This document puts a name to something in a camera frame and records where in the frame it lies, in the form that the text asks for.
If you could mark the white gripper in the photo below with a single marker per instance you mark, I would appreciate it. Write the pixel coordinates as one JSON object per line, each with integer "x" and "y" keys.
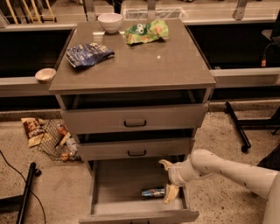
{"x": 175, "y": 173}

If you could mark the clear plastic bin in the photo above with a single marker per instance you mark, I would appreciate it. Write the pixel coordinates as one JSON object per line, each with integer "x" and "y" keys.
{"x": 163, "y": 13}

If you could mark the wooden rack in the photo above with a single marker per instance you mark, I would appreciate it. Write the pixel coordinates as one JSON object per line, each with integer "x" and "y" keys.
{"x": 27, "y": 11}

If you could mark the redbull can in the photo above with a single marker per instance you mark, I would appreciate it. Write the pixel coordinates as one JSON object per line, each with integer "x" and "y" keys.
{"x": 152, "y": 193}

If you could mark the black stand leg left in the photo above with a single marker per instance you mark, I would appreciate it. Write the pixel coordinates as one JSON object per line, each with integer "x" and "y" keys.
{"x": 19, "y": 203}

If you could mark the grey top drawer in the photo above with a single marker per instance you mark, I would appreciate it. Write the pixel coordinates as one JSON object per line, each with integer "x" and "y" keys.
{"x": 109, "y": 120}

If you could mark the grey middle drawer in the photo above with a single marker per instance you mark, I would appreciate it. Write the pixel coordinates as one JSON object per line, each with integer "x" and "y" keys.
{"x": 135, "y": 149}

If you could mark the green snack bag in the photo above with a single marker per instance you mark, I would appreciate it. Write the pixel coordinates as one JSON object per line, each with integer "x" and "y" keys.
{"x": 142, "y": 33}

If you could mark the small white dish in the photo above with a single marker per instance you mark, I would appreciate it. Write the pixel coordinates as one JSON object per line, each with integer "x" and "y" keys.
{"x": 45, "y": 74}

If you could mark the white bowl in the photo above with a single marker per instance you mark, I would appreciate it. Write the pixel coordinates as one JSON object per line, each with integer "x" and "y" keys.
{"x": 110, "y": 22}

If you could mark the grey bottom drawer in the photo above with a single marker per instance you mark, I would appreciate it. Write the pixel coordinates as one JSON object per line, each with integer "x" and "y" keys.
{"x": 116, "y": 194}

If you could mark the blue snack bag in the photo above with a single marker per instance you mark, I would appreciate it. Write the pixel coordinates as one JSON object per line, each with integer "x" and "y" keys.
{"x": 87, "y": 55}

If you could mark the brown snack bag on floor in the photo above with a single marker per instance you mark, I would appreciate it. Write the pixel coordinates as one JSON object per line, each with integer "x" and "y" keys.
{"x": 34, "y": 130}

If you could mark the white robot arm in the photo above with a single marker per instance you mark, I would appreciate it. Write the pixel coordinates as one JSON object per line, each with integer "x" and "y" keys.
{"x": 203, "y": 163}

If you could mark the grey drawer cabinet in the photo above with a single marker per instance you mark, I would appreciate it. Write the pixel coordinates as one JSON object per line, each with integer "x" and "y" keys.
{"x": 170, "y": 71}

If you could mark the grey drawer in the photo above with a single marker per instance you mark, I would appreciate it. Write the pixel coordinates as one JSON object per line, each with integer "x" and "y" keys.
{"x": 116, "y": 194}
{"x": 135, "y": 149}
{"x": 109, "y": 120}

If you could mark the wire basket with items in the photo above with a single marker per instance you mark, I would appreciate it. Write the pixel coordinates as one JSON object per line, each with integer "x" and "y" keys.
{"x": 57, "y": 143}

